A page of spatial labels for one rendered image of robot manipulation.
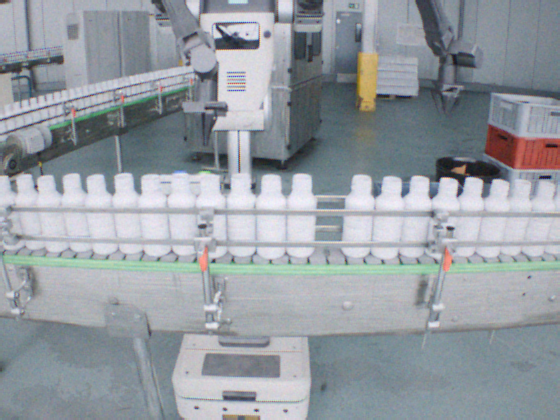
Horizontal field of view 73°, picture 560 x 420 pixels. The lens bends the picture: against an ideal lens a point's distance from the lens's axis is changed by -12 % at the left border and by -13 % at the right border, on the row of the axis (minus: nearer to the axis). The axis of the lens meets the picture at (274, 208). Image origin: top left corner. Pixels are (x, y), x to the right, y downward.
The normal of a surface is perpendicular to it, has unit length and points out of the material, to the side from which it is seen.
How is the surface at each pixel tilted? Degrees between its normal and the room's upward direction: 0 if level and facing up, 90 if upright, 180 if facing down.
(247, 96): 90
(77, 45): 90
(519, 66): 90
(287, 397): 90
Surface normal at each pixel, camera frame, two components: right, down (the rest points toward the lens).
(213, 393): -0.01, 0.39
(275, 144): -0.32, 0.35
